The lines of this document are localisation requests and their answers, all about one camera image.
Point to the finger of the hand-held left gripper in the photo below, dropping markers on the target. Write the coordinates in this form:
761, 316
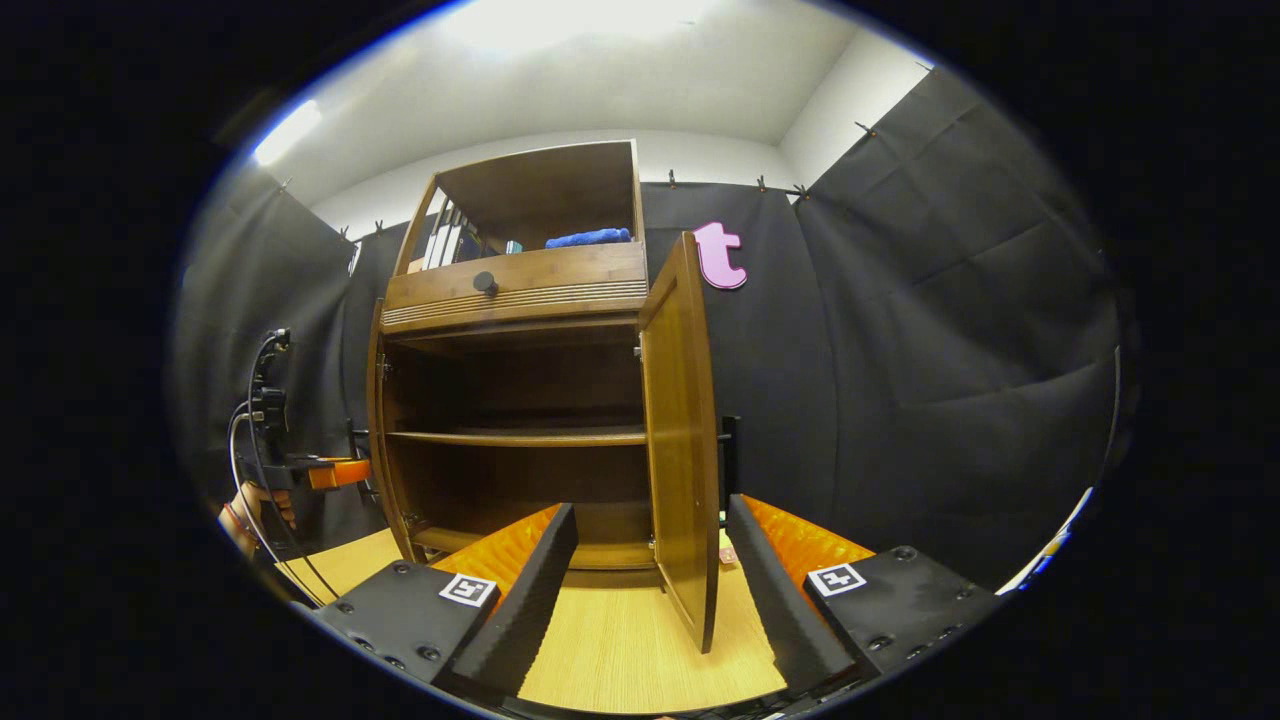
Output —
340, 472

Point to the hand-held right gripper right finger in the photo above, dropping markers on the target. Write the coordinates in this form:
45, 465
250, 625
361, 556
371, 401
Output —
775, 600

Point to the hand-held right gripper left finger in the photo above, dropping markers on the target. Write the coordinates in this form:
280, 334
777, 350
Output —
520, 610

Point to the wooden shoe cabinet door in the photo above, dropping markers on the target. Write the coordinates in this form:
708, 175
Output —
680, 420
374, 420

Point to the wooden double-door shoe cabinet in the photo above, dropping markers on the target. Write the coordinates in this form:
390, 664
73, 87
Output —
540, 190

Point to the wooden inner cabinet shelf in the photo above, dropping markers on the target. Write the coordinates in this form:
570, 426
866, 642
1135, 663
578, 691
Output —
520, 437

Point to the cream plush toy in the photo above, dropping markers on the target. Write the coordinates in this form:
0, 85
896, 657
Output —
727, 555

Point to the small ceiling light panel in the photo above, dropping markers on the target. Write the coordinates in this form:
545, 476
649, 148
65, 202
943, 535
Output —
287, 132

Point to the black backdrop cloth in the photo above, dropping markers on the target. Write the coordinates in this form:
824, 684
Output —
950, 350

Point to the blue folded towel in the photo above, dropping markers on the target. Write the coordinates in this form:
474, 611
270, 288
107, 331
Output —
590, 238

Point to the large ceiling light panel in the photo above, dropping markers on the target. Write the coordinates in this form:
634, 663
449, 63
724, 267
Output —
570, 20

